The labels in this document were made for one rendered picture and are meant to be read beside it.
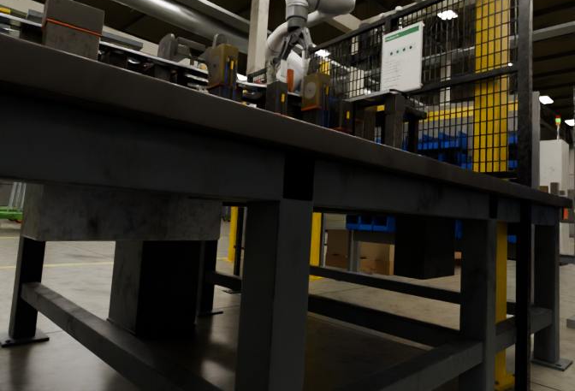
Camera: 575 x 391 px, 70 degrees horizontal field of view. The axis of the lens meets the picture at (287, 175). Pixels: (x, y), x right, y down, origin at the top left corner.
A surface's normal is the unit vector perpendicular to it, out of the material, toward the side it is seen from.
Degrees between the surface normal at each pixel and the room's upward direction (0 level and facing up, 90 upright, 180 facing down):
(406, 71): 90
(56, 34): 90
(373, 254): 90
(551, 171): 90
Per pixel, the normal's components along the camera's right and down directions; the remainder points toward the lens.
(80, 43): 0.62, -0.04
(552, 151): -0.71, -0.11
